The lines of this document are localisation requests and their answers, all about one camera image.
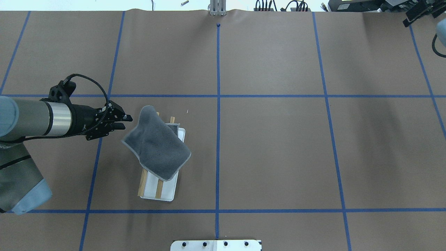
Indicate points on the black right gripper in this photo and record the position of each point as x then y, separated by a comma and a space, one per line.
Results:
415, 14

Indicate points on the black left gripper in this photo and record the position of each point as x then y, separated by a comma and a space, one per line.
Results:
83, 119

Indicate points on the grey and blue towel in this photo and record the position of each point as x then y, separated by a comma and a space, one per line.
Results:
156, 146

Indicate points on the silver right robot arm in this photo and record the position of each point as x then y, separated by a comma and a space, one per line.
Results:
440, 35

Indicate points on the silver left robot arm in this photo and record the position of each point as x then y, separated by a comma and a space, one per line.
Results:
23, 187

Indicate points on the white towel rack base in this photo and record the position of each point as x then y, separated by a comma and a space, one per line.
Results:
168, 190

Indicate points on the aluminium frame post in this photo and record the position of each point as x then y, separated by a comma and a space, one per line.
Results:
217, 8

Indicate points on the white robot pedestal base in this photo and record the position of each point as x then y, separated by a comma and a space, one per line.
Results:
217, 245

